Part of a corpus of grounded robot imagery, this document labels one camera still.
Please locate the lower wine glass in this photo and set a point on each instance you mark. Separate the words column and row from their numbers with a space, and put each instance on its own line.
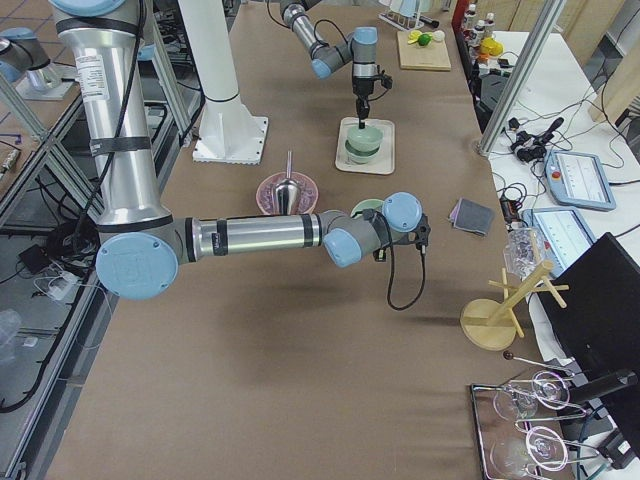
column 529, row 456

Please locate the black monitor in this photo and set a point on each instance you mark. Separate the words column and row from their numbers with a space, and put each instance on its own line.
column 599, row 327

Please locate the teach pendant tablet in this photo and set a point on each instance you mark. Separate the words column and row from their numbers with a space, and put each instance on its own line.
column 578, row 179
column 565, row 231

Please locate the bamboo cutting board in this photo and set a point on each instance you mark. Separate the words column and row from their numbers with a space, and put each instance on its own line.
column 432, row 57

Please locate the metal wine glass rack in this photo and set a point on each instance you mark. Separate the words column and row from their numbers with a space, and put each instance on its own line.
column 518, row 428

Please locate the grey folded cloth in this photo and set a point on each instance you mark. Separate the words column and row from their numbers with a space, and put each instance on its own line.
column 471, row 217

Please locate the beige plastic tray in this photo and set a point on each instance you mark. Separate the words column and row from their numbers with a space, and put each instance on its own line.
column 381, row 163

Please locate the aluminium frame post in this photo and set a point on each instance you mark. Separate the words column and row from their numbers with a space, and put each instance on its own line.
column 526, row 62

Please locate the clear glass mug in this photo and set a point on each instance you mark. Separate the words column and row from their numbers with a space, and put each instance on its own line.
column 524, row 251

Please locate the wooden mug tree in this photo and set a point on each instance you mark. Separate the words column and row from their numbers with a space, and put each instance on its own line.
column 493, row 325

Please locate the lower teach pendant tablet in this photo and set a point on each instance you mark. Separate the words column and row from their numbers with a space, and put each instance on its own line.
column 565, row 231

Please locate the metal scoop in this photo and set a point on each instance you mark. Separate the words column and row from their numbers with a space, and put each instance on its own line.
column 286, row 193

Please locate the green bowl on tray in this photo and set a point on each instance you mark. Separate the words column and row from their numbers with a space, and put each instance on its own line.
column 360, row 157

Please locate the pink bowl with ice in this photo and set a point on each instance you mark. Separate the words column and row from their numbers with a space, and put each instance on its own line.
column 308, row 193

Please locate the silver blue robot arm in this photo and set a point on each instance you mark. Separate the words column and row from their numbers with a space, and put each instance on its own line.
column 142, row 245
column 358, row 48

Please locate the wire dish rack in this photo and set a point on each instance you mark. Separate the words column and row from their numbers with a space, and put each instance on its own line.
column 407, row 14

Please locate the green bowl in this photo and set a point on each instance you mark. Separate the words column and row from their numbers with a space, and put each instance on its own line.
column 360, row 157
column 363, row 140
column 367, row 204

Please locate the upper teach pendant tablet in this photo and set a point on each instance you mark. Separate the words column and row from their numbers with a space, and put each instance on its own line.
column 578, row 179

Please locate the upper wine glass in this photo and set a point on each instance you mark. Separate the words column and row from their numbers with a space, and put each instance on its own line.
column 521, row 399

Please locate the green lime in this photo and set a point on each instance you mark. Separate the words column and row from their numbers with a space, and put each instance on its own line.
column 424, row 39

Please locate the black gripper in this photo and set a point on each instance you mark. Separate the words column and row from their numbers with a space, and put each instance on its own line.
column 361, row 88
column 380, row 255

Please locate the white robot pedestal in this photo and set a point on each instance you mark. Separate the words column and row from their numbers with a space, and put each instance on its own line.
column 228, row 132

